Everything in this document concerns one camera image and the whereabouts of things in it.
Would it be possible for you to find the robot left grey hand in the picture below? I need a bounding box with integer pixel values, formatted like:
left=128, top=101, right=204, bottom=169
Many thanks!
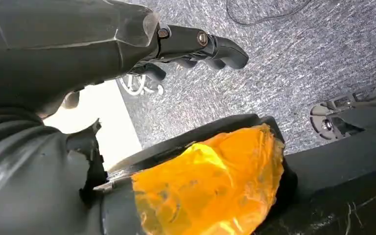
left=0, top=0, right=299, bottom=235

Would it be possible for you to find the robot left arm ribbed sleeve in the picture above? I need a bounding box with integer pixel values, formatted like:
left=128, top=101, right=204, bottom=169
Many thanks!
left=0, top=108, right=105, bottom=235

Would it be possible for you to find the coiled white cable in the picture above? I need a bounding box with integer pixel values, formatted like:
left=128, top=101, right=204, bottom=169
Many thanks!
left=116, top=73, right=165, bottom=97

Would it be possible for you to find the black floor cable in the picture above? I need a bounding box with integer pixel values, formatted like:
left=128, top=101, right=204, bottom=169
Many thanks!
left=225, top=0, right=312, bottom=26

